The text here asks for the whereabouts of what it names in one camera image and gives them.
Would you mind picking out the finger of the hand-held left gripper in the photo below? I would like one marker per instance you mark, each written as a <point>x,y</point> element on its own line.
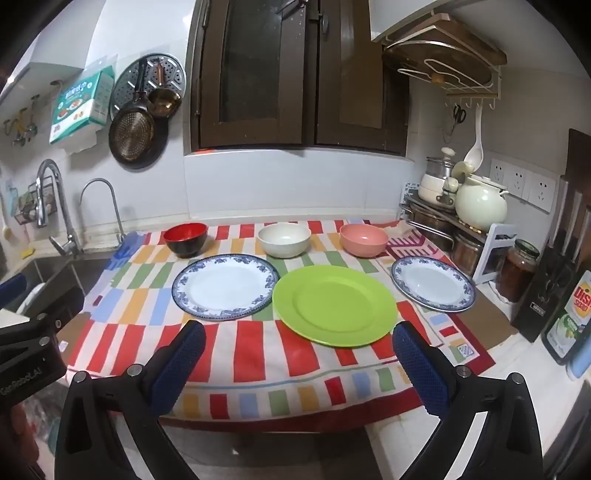
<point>11,288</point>

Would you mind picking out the brass ladle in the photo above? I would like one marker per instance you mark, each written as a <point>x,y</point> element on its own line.
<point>164,101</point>

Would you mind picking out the glass jar with red sauce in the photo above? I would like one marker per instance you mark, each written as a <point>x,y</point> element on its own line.
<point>515,277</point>

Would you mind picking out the white metal dish rack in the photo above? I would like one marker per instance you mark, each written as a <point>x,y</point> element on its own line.
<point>489,258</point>

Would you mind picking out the pink bowl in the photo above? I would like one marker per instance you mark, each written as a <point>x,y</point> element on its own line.
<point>364,242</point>

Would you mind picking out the green and white boxed pack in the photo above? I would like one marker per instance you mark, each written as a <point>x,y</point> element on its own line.
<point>78,106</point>

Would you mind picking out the black scissors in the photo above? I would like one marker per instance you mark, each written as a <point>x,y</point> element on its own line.
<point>458,115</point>

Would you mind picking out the white pot with glass lid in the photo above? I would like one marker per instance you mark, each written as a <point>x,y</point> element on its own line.
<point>431,184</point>

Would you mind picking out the colourful striped cloth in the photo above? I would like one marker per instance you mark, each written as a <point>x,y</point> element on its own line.
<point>258,350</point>

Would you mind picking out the stainless steel pot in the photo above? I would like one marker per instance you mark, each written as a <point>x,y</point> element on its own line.
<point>434,224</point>

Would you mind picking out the bicycle shaped wall hook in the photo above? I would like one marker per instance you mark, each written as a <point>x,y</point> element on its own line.
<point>23,124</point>

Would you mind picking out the brown cardboard sheet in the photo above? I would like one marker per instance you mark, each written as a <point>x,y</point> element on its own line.
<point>494,323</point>

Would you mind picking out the dark wooden window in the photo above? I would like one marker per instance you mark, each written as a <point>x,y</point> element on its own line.
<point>258,69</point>

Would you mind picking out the black knife block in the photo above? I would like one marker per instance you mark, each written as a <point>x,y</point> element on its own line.
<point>549,286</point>

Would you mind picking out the chrome kitchen faucet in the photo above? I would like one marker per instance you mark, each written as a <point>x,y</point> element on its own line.
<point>71,242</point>

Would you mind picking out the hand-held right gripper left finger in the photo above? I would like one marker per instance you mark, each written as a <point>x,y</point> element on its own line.
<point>180,364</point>

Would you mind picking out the cream ceramic casserole pot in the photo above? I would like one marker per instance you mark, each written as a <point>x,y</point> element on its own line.
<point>480,207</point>

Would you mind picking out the red and black bowl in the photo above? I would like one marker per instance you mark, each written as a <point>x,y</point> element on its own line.
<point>184,247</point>

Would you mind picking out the steel sink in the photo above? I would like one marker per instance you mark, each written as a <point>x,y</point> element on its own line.
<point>60,277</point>

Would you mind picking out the black frying pan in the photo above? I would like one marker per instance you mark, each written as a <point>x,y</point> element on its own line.
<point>134,134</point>

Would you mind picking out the copper coloured pot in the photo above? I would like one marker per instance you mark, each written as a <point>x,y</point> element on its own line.
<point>466,254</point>

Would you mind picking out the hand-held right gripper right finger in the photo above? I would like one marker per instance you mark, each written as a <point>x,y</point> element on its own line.
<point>422,369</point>

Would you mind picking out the white rice spoon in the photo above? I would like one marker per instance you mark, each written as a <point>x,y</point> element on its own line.
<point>475,152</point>

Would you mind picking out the thin gooseneck faucet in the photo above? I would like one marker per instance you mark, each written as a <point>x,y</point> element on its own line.
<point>121,233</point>

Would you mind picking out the round metal steamer tray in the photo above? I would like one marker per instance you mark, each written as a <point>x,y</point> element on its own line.
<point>129,74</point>

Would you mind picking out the white bowl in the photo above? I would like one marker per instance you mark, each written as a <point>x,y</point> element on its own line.
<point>284,242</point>

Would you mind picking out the green plate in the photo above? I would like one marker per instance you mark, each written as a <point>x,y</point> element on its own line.
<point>334,307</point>

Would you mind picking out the dish soap bottle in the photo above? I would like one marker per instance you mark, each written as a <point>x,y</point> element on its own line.
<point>572,318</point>

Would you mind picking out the white wall sockets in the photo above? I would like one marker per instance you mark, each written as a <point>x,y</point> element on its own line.
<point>521,182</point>

